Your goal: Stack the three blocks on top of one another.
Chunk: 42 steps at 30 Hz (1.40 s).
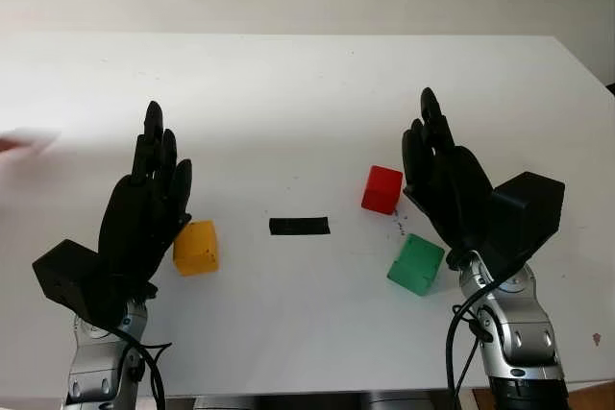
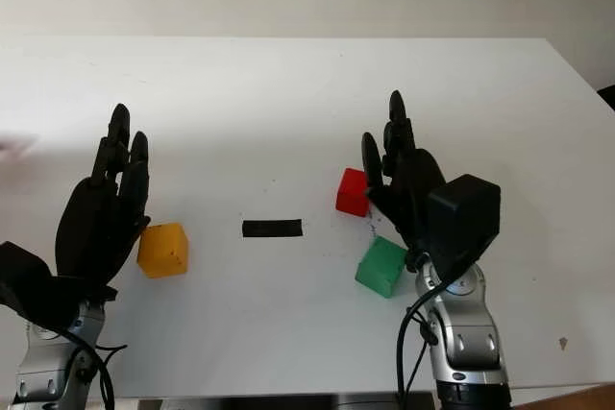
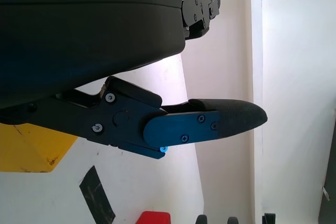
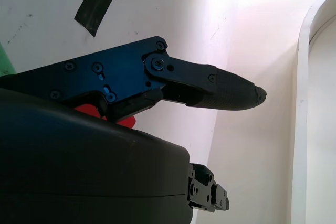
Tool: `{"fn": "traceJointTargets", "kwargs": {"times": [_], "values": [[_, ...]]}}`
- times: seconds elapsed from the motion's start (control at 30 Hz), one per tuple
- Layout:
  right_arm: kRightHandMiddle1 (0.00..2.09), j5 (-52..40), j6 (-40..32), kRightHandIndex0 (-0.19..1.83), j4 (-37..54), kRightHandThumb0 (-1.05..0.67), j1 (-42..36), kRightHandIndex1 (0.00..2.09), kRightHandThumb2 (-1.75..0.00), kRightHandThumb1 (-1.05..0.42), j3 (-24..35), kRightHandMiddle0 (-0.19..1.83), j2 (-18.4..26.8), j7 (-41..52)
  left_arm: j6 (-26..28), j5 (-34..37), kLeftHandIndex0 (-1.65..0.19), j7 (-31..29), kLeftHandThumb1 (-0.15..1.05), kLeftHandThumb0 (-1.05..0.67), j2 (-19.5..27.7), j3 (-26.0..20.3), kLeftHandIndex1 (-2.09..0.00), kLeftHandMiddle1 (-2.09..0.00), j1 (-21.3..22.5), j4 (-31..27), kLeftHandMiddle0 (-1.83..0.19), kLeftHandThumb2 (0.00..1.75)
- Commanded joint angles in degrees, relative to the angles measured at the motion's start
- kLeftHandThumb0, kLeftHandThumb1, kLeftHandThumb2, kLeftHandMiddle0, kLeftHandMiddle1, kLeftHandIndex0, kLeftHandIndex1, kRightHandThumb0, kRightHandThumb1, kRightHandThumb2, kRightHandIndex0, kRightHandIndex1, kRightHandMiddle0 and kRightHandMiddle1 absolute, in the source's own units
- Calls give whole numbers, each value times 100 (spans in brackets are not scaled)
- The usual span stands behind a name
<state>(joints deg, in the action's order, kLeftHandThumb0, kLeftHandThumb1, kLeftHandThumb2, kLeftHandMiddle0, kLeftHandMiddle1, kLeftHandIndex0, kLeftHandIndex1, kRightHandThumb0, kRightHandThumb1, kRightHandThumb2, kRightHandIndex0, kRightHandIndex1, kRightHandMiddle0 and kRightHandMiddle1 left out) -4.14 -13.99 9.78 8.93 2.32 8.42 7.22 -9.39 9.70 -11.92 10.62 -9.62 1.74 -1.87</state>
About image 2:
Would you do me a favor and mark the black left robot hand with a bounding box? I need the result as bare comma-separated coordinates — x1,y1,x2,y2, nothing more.
55,102,153,303

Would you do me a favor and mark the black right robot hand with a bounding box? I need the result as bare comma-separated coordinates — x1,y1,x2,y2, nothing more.
360,89,451,272

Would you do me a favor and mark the red wooden block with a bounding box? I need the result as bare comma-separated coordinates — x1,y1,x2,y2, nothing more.
334,167,372,217

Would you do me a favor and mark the yellow wooden block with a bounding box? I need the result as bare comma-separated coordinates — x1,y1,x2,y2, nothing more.
136,222,189,279

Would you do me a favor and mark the green wooden block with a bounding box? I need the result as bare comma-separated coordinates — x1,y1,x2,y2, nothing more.
354,235,409,300

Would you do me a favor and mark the black tape strip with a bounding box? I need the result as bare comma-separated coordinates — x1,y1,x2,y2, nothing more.
241,219,305,240

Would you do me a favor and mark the grey robot torso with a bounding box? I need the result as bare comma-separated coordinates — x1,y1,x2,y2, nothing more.
136,394,436,410

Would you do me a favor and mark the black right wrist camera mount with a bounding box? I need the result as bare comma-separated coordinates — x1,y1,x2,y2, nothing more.
425,173,502,282

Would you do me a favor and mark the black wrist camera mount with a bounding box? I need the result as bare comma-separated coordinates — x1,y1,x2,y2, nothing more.
0,240,86,334
425,173,502,282

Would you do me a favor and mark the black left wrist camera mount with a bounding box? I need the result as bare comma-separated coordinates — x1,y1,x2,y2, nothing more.
0,240,86,334

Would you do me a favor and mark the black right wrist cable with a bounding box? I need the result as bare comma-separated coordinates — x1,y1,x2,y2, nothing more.
396,255,462,404

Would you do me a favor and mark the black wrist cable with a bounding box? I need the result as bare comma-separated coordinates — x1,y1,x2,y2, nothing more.
396,255,462,404
52,321,130,410

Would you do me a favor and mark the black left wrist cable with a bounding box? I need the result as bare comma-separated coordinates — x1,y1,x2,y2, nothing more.
52,321,130,410

